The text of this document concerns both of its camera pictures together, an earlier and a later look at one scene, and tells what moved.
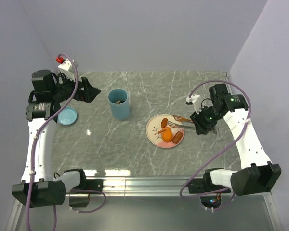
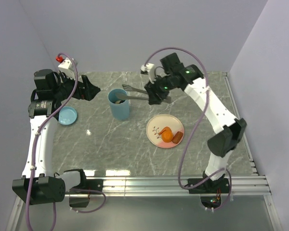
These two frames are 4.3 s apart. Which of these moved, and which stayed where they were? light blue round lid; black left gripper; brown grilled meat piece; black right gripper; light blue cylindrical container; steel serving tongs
Moved: black right gripper; steel serving tongs
Stayed: light blue round lid; black left gripper; light blue cylindrical container; brown grilled meat piece
